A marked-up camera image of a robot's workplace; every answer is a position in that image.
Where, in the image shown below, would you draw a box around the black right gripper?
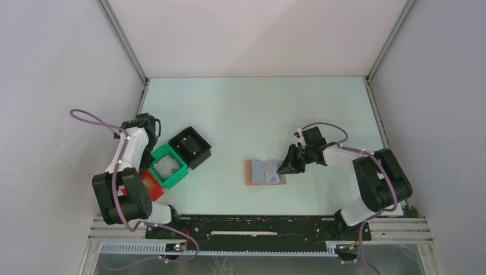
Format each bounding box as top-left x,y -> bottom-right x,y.
277,143 -> 313,175

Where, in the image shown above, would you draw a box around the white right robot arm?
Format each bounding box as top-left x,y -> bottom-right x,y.
276,122 -> 413,239

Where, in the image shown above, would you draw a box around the aluminium frame rail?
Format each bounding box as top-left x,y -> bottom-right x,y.
88,215 -> 432,256

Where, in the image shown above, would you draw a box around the orange cards in red bin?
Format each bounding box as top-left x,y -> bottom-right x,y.
142,176 -> 159,193

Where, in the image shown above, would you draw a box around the black plastic bin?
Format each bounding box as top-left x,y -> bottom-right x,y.
168,126 -> 211,170

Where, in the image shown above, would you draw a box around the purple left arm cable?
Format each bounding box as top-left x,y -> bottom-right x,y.
69,109 -> 200,271

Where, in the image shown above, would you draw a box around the tan leather card holder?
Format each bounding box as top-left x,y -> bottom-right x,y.
245,160 -> 286,186

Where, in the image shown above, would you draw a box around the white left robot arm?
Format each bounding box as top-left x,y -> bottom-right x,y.
92,113 -> 181,239

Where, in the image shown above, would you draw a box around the red plastic bin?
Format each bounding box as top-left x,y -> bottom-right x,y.
116,168 -> 164,202

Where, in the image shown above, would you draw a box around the grey cards in green bin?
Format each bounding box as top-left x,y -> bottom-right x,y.
154,155 -> 181,180

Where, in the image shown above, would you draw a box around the black VIP card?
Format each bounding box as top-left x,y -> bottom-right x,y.
181,135 -> 201,155

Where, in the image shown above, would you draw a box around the green plastic bin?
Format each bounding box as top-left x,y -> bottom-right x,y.
149,143 -> 189,189

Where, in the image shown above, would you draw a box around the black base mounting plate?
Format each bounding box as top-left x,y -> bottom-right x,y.
145,214 -> 371,253

